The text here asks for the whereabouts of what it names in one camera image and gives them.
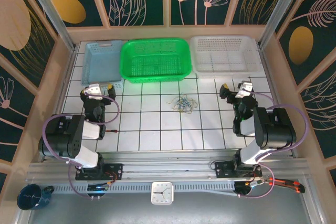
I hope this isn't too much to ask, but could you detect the blue thin cable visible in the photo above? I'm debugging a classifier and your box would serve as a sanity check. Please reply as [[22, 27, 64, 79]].
[[175, 95, 191, 109]]

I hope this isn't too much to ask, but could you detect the light blue plastic basket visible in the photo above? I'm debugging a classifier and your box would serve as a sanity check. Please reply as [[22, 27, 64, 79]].
[[80, 39, 124, 91]]

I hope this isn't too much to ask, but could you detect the white plastic basket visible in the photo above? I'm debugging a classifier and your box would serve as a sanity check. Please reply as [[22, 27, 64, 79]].
[[189, 35, 262, 74]]

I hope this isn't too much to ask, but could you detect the green plastic basket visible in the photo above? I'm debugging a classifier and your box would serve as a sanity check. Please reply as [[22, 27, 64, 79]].
[[120, 38, 191, 84]]

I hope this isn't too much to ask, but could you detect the orange black utility knife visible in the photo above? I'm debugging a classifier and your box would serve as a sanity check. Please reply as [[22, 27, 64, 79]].
[[267, 177, 306, 193]]

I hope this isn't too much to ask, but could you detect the white square clock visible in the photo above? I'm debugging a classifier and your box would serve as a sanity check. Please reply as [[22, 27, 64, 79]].
[[151, 181, 174, 206]]

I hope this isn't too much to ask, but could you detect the dark blue mug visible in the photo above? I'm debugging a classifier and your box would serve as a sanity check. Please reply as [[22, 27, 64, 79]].
[[17, 184, 55, 211]]

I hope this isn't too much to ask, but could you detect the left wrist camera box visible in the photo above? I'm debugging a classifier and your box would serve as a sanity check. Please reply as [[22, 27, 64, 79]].
[[85, 83, 103, 101]]

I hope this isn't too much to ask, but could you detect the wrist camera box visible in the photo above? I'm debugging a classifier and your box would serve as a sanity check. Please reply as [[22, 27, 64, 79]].
[[85, 83, 103, 101], [236, 82, 254, 99]]

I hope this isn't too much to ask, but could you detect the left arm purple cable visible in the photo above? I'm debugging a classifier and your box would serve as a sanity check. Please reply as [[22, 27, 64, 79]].
[[41, 95, 120, 198]]

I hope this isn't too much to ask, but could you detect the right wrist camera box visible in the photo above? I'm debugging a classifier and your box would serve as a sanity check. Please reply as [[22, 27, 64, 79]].
[[236, 82, 254, 99]]

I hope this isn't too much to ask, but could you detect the grey slotted cable duct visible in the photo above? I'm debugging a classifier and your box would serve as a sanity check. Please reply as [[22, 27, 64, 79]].
[[52, 182, 237, 194]]

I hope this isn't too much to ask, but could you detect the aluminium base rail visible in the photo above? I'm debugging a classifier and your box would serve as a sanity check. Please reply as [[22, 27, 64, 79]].
[[26, 150, 309, 183]]

